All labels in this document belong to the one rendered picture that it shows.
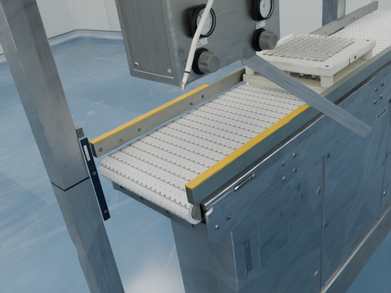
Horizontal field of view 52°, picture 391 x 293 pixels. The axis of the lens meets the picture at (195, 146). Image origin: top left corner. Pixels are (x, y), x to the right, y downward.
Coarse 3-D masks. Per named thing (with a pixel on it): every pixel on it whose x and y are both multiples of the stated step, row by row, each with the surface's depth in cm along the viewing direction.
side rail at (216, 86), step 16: (352, 16) 144; (320, 32) 131; (224, 80) 103; (240, 80) 107; (192, 96) 96; (208, 96) 100; (160, 112) 90; (176, 112) 93; (128, 128) 84; (144, 128) 87; (96, 144) 80; (112, 144) 82
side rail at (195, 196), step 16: (368, 64) 98; (384, 64) 105; (352, 80) 93; (336, 96) 89; (304, 112) 81; (320, 112) 86; (288, 128) 78; (256, 144) 71; (272, 144) 75; (240, 160) 69; (224, 176) 66; (192, 192) 62; (208, 192) 65
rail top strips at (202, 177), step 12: (204, 84) 100; (180, 96) 95; (156, 108) 90; (300, 108) 81; (132, 120) 86; (288, 120) 77; (108, 132) 83; (264, 132) 74; (252, 144) 71; (228, 156) 68; (216, 168) 65; (192, 180) 63; (204, 180) 63
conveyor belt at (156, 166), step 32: (352, 32) 136; (384, 32) 132; (224, 96) 102; (256, 96) 99; (288, 96) 96; (160, 128) 90; (192, 128) 88; (224, 128) 86; (256, 128) 84; (128, 160) 79; (160, 160) 77; (192, 160) 76; (160, 192) 69
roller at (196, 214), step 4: (200, 204) 66; (196, 208) 65; (200, 208) 66; (192, 212) 66; (196, 212) 65; (200, 212) 66; (192, 216) 66; (196, 216) 66; (200, 216) 66; (204, 216) 67
